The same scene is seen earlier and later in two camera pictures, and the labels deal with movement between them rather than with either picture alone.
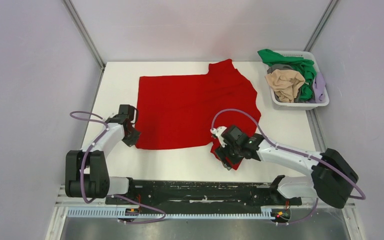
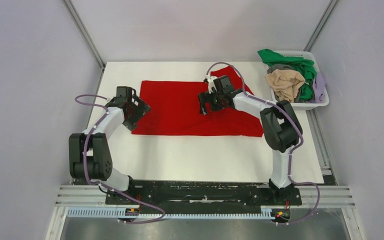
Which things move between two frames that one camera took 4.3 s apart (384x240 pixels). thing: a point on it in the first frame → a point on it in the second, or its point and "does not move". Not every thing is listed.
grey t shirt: (278, 66) does not move
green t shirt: (306, 67) does not move
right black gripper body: (227, 164) → (217, 104)
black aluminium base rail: (202, 193) does not move
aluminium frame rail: (64, 201) does not move
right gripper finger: (233, 151) → (203, 98)
